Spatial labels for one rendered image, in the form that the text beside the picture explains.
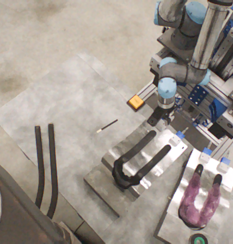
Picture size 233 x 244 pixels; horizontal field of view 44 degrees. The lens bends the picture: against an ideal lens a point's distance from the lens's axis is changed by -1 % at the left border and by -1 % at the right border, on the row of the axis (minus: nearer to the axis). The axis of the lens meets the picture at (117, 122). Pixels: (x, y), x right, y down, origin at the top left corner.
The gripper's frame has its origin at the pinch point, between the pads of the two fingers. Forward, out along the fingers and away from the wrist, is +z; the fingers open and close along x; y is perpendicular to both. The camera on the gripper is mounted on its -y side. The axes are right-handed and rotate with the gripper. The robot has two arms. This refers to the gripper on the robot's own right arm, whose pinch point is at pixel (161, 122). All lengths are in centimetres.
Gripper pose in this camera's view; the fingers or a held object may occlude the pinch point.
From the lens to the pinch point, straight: 151.4
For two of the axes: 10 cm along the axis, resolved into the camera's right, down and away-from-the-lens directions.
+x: -7.0, -6.2, 3.6
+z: 1.1, 4.0, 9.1
